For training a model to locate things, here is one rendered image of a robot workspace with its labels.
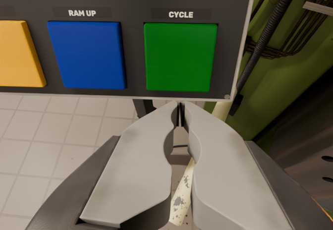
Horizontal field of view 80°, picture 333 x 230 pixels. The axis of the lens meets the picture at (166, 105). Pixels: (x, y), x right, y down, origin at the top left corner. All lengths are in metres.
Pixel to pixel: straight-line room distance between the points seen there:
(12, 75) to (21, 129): 1.30
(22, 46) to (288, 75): 0.58
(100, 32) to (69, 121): 1.24
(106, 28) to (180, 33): 0.07
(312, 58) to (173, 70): 0.42
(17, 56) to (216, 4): 0.22
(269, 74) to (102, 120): 1.03
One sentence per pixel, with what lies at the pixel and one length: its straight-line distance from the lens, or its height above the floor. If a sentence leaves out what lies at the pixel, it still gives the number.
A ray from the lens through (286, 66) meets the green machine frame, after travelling 0.61.
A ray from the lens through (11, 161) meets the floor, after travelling 1.53.
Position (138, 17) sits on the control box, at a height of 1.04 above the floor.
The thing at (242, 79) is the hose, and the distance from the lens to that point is 0.64.
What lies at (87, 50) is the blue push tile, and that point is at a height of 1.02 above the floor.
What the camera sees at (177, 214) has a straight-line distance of 0.54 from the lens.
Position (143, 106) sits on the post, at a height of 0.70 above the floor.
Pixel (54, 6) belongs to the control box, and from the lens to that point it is 0.25.
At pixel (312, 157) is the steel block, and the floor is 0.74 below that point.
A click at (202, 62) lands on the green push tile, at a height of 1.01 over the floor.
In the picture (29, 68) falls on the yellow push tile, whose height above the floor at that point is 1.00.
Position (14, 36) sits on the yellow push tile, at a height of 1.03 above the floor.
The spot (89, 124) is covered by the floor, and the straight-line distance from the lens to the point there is 1.38.
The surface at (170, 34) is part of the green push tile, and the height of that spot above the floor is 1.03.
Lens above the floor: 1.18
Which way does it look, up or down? 61 degrees down
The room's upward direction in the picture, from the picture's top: 2 degrees counter-clockwise
